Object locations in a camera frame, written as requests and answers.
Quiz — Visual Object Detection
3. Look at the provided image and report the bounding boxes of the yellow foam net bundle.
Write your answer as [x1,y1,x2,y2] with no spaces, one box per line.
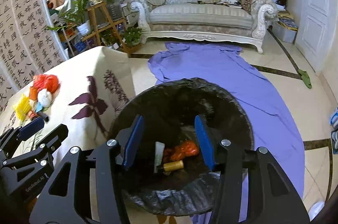
[13,95,31,121]

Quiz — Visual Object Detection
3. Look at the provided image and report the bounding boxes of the white teal tube box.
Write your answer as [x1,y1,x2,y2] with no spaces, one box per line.
[27,102,49,123]

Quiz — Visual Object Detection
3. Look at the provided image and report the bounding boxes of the white paper ball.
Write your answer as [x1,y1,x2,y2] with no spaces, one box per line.
[37,89,53,108]

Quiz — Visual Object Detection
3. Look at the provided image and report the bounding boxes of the red foam net bundle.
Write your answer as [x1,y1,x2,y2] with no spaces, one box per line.
[33,74,59,94]

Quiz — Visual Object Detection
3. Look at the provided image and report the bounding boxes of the orange plastic wrapper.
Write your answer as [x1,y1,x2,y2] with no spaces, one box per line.
[29,87,38,101]

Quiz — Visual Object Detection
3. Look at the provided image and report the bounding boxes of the black trash bin with bag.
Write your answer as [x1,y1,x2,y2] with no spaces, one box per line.
[110,78,254,217]

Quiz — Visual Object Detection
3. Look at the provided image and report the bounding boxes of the yellow thread spool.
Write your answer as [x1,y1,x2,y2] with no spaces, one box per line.
[160,160,184,172]

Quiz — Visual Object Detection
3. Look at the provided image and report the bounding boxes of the floral cream tablecloth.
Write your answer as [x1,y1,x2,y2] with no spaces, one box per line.
[14,46,135,165]

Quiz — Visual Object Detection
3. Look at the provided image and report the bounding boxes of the purple cloth on floor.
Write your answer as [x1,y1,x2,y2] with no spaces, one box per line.
[147,41,306,224]

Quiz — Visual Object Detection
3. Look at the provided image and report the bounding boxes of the calligraphy screen panel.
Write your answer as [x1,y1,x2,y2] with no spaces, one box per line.
[0,0,67,110]

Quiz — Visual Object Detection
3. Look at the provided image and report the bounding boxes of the small floor potted plant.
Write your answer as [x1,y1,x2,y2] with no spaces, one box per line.
[122,27,143,48]

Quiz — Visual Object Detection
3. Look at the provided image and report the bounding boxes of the green rag on floor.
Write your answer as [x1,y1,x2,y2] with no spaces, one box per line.
[297,69,312,89]

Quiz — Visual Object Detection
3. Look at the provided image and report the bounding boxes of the wooden plant stand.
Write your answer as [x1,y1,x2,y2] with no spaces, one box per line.
[81,2,127,53]

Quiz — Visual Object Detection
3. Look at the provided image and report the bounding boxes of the blue white shoes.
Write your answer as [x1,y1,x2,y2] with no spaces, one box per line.
[329,108,338,154]

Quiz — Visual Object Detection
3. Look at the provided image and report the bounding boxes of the potted plant white pot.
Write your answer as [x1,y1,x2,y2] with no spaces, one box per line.
[46,0,89,31]

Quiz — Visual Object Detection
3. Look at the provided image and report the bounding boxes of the storage box with books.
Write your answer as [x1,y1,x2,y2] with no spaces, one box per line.
[272,10,298,44]

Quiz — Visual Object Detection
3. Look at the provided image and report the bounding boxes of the ornate white sofa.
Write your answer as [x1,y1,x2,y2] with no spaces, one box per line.
[126,0,278,54]

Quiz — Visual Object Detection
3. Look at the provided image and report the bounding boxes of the white door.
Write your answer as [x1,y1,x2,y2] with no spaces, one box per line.
[296,0,336,73]

